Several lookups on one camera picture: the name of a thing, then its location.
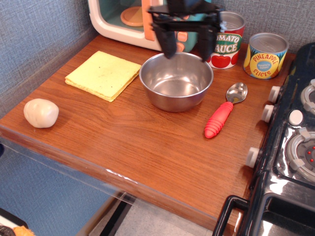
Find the orange object bottom left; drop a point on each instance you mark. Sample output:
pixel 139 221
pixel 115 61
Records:
pixel 16 231

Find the black toy stove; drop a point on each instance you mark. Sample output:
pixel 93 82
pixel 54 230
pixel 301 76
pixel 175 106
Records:
pixel 282 189

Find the stainless steel pot bowl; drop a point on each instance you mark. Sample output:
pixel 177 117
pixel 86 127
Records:
pixel 177 84

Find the pineapple slices can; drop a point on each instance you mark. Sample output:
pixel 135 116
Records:
pixel 265 55

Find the grey stove knob middle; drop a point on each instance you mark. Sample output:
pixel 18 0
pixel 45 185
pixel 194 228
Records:
pixel 267 113

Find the black oven door handle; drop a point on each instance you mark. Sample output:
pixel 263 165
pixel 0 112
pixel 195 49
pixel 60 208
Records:
pixel 231 202

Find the yellow folded cloth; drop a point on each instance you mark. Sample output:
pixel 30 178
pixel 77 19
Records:
pixel 103 75

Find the white toy potato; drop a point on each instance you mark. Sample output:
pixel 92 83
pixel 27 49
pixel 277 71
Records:
pixel 41 113

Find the red handled metal spoon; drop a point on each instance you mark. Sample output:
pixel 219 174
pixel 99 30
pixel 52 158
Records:
pixel 235 94

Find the tomato sauce can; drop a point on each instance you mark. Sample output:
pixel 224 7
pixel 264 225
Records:
pixel 229 41

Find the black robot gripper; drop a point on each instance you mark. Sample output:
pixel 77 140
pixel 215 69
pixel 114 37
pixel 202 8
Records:
pixel 187 15

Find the grey stove knob rear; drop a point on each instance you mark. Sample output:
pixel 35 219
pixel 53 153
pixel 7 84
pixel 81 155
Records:
pixel 274 93

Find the teal toy microwave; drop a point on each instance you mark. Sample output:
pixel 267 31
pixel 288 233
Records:
pixel 105 18

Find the grey stove knob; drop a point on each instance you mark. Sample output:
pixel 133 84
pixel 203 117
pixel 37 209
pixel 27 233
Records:
pixel 267 113
pixel 252 157
pixel 274 93

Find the orange microwave turntable plate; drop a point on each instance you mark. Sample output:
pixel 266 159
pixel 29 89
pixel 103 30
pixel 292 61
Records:
pixel 132 16

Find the grey stove knob front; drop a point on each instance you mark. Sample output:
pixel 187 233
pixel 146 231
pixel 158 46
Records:
pixel 252 157

